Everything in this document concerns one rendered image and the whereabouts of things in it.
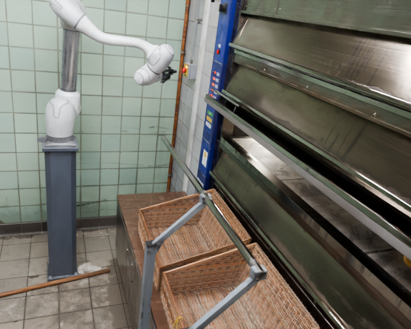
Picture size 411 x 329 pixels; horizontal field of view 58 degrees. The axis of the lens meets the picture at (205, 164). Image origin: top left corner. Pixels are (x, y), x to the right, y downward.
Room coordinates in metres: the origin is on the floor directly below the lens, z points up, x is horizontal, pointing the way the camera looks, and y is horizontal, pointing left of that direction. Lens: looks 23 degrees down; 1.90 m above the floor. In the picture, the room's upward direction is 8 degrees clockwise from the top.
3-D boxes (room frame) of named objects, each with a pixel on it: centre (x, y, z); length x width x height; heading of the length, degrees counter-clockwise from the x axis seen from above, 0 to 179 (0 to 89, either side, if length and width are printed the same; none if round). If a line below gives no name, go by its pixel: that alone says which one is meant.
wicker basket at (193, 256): (1.78, 0.03, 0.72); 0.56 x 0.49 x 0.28; 23
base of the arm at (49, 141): (2.14, 0.94, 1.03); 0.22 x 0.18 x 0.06; 115
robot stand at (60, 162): (2.15, 0.92, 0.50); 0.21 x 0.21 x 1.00; 25
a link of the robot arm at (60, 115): (2.16, 0.92, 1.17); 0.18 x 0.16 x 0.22; 9
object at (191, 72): (2.72, 0.20, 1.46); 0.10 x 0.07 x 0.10; 24
